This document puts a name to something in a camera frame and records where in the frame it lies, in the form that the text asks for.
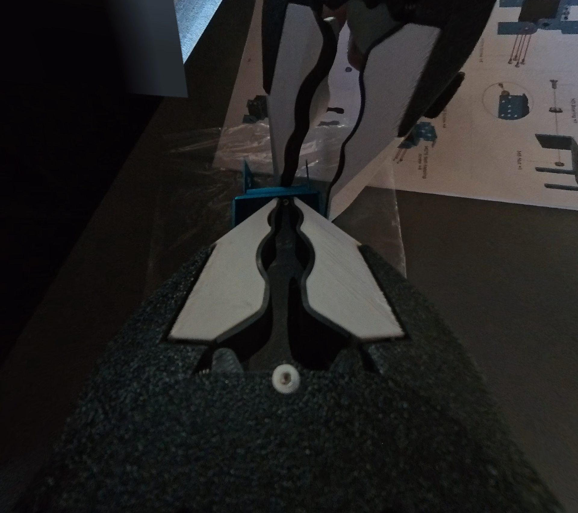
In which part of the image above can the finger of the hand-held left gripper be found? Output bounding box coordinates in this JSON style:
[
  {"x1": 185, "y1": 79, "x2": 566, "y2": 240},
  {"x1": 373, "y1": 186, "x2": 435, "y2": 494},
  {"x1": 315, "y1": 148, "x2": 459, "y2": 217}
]
[
  {"x1": 266, "y1": 3, "x2": 340, "y2": 189},
  {"x1": 327, "y1": 22, "x2": 442, "y2": 222}
]

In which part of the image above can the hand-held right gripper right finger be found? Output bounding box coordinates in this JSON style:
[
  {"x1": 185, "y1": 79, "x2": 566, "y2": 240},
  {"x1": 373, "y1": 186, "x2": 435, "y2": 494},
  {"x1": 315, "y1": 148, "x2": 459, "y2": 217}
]
[{"x1": 288, "y1": 198, "x2": 406, "y2": 367}]

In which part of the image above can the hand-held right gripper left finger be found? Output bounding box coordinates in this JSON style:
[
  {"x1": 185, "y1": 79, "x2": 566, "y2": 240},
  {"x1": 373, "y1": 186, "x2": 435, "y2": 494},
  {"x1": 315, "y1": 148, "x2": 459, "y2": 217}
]
[{"x1": 167, "y1": 198, "x2": 284, "y2": 365}]

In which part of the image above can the large clear plastic bag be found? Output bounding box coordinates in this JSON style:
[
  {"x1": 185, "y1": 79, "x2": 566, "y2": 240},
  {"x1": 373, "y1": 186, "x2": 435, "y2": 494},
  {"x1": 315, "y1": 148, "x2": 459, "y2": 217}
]
[{"x1": 154, "y1": 125, "x2": 411, "y2": 283}]

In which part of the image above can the blue metal U bracket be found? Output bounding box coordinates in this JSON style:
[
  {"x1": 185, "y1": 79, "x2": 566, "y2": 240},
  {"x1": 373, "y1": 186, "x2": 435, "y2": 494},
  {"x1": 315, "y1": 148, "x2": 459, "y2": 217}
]
[{"x1": 231, "y1": 159, "x2": 334, "y2": 227}]

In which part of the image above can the clear bag of long parts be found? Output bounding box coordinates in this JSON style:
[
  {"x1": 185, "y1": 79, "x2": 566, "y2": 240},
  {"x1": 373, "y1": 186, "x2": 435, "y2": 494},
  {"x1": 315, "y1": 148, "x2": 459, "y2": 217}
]
[{"x1": 165, "y1": 125, "x2": 272, "y2": 162}]

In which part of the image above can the white instruction sheet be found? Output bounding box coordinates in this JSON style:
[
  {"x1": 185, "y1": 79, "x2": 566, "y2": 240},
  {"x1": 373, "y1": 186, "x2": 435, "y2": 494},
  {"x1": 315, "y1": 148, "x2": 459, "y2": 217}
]
[{"x1": 216, "y1": 0, "x2": 578, "y2": 210}]

